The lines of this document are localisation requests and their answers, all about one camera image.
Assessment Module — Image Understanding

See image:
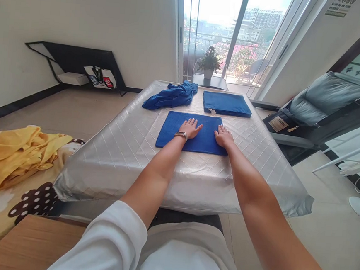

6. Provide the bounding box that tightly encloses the silver quilted table cover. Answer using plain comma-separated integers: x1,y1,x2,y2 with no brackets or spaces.
51,72,323,221

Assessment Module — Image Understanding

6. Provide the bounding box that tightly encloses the heap of crumpled blue towels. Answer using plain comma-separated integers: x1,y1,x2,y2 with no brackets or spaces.
142,77,200,114

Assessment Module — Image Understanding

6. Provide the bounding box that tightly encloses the person's right hand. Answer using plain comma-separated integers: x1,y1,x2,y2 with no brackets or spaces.
213,124,237,148

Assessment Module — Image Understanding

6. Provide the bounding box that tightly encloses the sliding glass balcony door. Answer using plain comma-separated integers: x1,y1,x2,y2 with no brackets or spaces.
167,0,323,105

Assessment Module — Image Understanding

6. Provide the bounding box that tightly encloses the wicker balcony chair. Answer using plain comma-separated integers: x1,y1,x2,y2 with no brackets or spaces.
233,56,273,87

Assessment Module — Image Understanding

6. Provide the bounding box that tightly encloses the person's left hand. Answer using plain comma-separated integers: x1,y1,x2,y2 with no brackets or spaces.
182,117,205,141

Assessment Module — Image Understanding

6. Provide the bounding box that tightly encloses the stack of folded blue towels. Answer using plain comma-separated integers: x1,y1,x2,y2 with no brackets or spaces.
201,90,255,119

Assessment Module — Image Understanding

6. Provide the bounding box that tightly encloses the black metal frame shelf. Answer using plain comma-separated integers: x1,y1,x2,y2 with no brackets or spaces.
21,39,147,99

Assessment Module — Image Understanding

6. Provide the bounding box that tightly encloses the person's body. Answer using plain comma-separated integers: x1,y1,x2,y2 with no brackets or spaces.
138,217,249,270

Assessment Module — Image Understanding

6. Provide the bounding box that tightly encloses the grey massage chair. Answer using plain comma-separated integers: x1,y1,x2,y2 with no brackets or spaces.
246,65,360,172

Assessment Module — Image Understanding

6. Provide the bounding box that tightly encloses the white metal rack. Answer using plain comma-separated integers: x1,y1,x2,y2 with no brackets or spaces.
312,141,360,178

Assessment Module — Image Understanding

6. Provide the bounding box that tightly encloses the blue towel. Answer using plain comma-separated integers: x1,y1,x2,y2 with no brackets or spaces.
155,109,232,157

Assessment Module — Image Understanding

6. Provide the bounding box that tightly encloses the white flat box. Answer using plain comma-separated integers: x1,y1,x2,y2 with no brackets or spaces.
56,71,90,87

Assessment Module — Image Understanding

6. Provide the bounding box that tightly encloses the wall poster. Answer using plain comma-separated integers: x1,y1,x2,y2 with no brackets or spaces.
324,0,357,19

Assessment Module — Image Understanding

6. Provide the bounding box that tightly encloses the printed shopping bag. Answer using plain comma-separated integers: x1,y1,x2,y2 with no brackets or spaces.
82,65,119,91

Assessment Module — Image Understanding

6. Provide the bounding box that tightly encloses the pile of yellow cloths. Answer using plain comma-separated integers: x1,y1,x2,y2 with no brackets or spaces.
0,122,75,200

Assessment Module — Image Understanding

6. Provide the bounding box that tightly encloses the wooden board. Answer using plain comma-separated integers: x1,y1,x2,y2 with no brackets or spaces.
0,212,90,270

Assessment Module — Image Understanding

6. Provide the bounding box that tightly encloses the polka dot bed sheet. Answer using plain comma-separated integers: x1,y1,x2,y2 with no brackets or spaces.
0,131,87,270

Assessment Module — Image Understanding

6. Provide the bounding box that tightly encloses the potted plant in white pot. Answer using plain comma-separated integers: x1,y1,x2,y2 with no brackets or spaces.
195,44,223,81

